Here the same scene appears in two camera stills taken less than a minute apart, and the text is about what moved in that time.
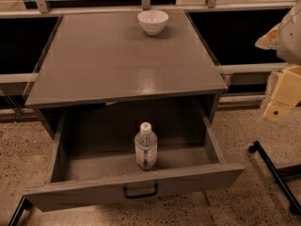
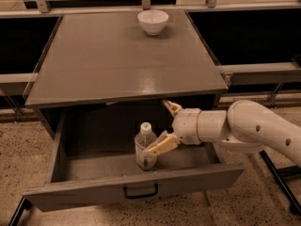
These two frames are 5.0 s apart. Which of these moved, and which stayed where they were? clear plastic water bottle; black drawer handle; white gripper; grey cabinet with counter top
Moved: white gripper
Stayed: black drawer handle; grey cabinet with counter top; clear plastic water bottle
